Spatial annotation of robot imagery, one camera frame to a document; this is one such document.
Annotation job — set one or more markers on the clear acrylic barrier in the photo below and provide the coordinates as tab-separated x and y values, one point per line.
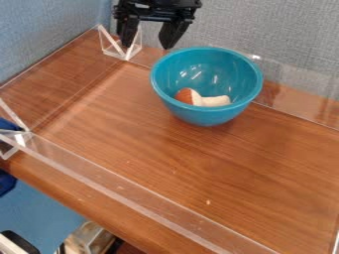
148	220
276	96

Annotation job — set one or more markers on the white brown-capped toy mushroom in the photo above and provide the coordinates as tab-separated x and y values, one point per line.
189	96

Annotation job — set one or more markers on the clear acrylic back barrier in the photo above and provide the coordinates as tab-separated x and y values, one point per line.
276	96

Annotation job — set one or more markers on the clear acrylic front barrier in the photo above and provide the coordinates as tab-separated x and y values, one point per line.
148	220

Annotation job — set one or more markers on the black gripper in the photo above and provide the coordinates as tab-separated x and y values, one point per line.
176	14

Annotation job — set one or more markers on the blue bowl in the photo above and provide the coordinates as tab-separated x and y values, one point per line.
214	72

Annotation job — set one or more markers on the black white object bottom-left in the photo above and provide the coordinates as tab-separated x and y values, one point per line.
13	244

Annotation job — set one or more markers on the metal frame under table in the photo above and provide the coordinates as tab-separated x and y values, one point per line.
89	239

